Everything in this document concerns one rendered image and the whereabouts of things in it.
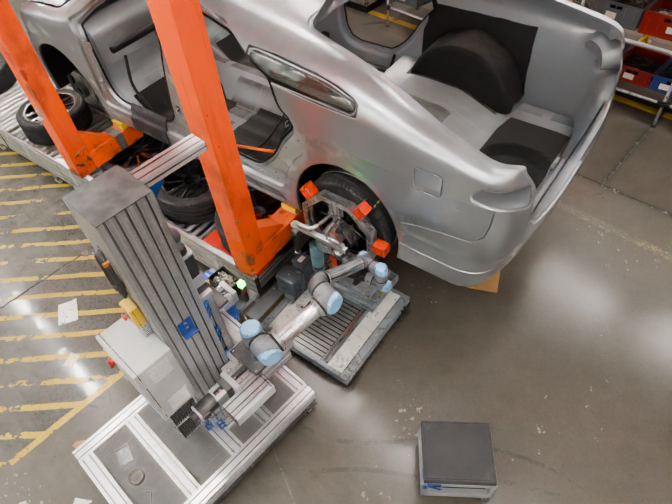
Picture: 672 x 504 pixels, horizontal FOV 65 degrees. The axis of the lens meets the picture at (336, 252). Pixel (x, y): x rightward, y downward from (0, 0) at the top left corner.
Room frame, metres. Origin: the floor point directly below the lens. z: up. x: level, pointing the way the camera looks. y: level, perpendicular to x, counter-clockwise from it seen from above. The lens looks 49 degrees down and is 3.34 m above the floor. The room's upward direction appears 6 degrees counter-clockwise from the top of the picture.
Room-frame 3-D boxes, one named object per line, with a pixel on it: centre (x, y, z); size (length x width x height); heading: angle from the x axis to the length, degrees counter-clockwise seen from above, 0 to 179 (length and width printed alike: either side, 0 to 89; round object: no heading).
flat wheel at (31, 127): (4.70, 2.67, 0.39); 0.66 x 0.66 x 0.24
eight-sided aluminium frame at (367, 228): (2.33, -0.04, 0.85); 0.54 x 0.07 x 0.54; 50
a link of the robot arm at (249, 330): (1.52, 0.48, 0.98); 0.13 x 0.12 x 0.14; 34
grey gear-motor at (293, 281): (2.46, 0.26, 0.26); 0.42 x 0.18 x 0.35; 140
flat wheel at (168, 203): (3.41, 1.13, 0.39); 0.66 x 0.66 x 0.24
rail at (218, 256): (3.22, 1.53, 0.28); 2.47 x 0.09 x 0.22; 50
